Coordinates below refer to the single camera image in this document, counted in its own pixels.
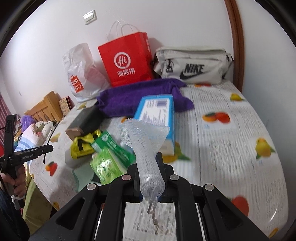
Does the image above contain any purple plush toy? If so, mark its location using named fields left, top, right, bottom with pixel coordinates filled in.
left=21, top=115, right=36, bottom=132

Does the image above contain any grey Nike waist bag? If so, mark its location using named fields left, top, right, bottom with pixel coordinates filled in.
left=154, top=47, right=233, bottom=84

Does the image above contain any yellow black Adidas pouch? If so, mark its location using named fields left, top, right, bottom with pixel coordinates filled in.
left=70, top=130, right=101, bottom=159

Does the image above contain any red Haidilao paper bag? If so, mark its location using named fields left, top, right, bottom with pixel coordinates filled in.
left=98, top=21, right=154, bottom=87

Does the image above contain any white mesh net bag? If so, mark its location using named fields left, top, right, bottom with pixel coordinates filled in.
left=120, top=118, right=170, bottom=225

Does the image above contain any dark green gold box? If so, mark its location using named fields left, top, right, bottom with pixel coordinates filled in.
left=65, top=105, right=106, bottom=141

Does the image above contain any white plush toy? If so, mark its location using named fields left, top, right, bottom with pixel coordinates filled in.
left=35, top=120, right=55, bottom=140

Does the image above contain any person's left hand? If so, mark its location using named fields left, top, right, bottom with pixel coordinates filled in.
left=1, top=165, right=26, bottom=198

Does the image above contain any fruit print tablecloth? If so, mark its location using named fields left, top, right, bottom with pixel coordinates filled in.
left=30, top=81, right=288, bottom=237

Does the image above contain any brown patterned box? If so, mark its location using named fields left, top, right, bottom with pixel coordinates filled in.
left=59, top=96, right=75, bottom=116

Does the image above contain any white wall switch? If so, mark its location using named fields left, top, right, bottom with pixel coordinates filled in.
left=83, top=10, right=97, bottom=25

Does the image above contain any white Miniso plastic bag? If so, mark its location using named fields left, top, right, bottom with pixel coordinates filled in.
left=62, top=43, right=110, bottom=102

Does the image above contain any purple towel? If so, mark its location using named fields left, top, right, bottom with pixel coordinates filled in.
left=96, top=78, right=195, bottom=118

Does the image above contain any wooden bed headboard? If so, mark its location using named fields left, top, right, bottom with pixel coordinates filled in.
left=25, top=91, right=63, bottom=122

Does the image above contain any brown wooden door frame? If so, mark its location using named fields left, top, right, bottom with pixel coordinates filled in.
left=224, top=0, right=245, bottom=92

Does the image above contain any green cassette tissue pack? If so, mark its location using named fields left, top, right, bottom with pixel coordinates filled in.
left=90, top=147, right=127, bottom=185

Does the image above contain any blue tissue pack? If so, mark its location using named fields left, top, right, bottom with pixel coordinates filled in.
left=133, top=94, right=175, bottom=156

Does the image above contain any dark green wipes packet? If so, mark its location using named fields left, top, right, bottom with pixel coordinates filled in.
left=92, top=131, right=135, bottom=168

